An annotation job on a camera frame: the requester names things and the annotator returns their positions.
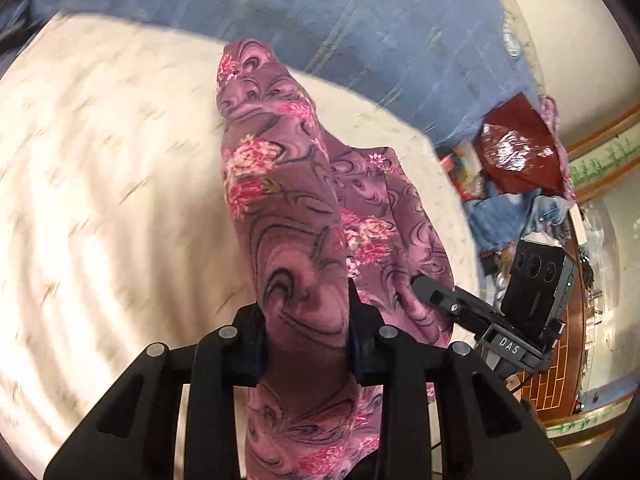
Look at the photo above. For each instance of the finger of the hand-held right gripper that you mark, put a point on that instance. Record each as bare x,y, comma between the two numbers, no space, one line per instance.
452,305

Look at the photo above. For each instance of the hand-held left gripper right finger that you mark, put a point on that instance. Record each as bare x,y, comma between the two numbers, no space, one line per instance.
364,342

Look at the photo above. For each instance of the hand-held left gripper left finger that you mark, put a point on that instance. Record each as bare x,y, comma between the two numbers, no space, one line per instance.
250,347

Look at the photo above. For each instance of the purple floral garment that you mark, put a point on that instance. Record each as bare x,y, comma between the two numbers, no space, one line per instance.
285,200

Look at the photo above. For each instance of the blue denim cloth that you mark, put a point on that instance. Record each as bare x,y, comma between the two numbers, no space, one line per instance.
515,217

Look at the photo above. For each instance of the dark red plastic bag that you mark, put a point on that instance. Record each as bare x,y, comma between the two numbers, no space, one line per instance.
520,155

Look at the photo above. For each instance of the pile of colourful packets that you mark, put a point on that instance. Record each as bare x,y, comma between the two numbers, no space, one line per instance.
462,172

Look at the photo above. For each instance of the cream leaf-print bedsheet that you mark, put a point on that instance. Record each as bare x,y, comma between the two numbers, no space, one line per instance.
110,200

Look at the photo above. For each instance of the blue plaid quilt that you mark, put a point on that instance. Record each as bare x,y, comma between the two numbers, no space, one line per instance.
380,35

